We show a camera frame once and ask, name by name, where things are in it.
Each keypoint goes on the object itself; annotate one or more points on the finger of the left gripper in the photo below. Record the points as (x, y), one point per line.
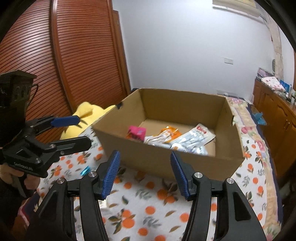
(62, 144)
(55, 122)

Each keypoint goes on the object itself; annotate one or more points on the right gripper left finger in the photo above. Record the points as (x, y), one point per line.
(54, 219)

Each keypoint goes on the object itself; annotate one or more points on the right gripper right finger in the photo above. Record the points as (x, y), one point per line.
(236, 219)

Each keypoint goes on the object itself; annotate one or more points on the red white foil snack pack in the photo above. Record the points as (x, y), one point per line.
(194, 141)

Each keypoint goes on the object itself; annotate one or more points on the pink sausage bun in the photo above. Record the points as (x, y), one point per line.
(136, 133)

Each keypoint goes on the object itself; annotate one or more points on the orange white chicken feet pack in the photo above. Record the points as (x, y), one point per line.
(164, 138)

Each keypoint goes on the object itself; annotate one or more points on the person's left hand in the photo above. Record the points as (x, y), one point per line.
(8, 173)

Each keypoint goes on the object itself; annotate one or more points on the blue foil candy wrapper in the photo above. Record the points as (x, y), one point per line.
(85, 171)

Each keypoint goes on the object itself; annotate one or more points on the yellow plush toy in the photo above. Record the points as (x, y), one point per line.
(88, 114)

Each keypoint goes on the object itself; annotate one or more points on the brown louvered wardrobe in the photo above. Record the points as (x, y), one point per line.
(72, 47)

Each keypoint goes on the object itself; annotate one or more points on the orange print bed sheet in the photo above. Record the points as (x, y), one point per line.
(140, 206)

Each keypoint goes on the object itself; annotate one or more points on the brown cardboard box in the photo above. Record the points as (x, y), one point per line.
(150, 124)

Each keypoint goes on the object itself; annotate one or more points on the wooden sideboard cabinet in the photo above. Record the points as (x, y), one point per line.
(280, 129)

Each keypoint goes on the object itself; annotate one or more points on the floral folded cloth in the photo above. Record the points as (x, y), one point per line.
(273, 83)

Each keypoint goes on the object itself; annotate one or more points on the beige floral curtain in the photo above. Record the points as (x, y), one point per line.
(276, 39)

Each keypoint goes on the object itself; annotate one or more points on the white wall switch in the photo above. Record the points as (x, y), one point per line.
(228, 61)

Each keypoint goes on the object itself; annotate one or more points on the white wall air conditioner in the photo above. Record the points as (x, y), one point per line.
(246, 6)

